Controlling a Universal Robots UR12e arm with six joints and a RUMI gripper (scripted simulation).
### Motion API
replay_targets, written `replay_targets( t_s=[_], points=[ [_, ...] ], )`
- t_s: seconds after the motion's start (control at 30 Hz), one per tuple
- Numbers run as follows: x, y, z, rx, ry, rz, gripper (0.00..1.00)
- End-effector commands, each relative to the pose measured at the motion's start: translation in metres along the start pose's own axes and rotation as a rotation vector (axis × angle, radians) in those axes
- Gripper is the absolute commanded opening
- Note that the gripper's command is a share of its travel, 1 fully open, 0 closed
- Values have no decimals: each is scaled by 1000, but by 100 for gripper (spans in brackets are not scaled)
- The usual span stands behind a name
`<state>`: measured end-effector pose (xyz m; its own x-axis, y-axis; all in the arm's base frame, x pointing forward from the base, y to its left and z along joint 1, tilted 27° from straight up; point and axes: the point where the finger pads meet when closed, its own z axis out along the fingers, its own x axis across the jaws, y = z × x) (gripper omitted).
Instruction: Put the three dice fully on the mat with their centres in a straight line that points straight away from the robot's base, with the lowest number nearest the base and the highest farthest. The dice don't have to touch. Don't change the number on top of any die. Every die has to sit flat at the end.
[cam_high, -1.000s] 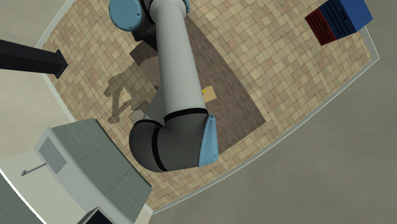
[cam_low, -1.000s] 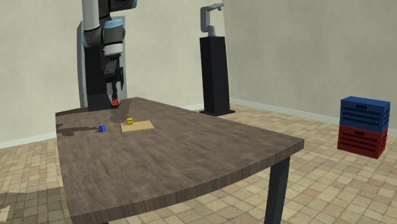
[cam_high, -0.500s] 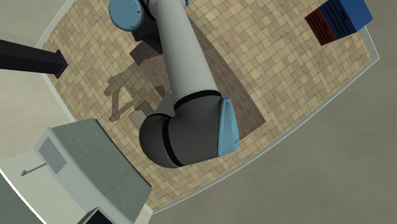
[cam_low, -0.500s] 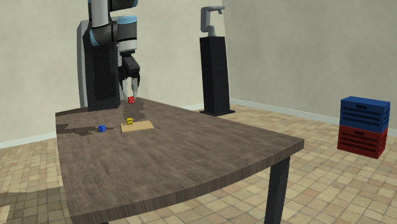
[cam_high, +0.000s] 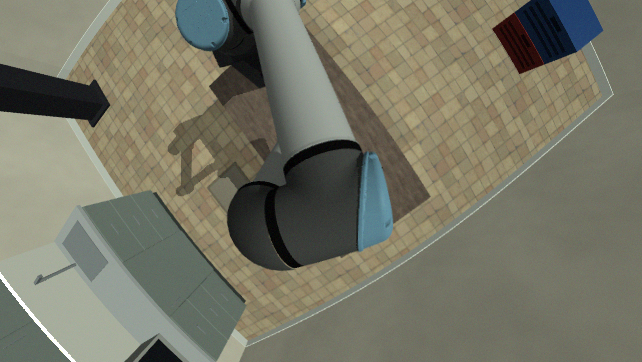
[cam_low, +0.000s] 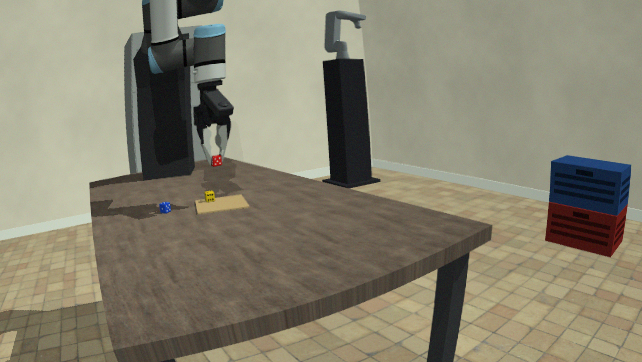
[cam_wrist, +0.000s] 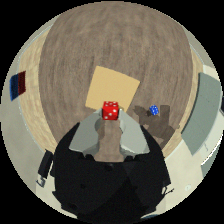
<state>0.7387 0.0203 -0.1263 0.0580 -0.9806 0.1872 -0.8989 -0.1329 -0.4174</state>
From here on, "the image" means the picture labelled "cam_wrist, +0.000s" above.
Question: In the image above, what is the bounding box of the red die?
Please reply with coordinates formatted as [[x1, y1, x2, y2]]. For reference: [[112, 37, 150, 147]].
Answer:
[[103, 101, 119, 120]]

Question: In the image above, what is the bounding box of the blue die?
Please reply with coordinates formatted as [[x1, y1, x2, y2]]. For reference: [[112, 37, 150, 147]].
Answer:
[[149, 105, 158, 115]]

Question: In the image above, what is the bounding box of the tan mat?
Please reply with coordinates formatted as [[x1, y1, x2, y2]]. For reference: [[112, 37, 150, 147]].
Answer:
[[85, 66, 140, 113]]

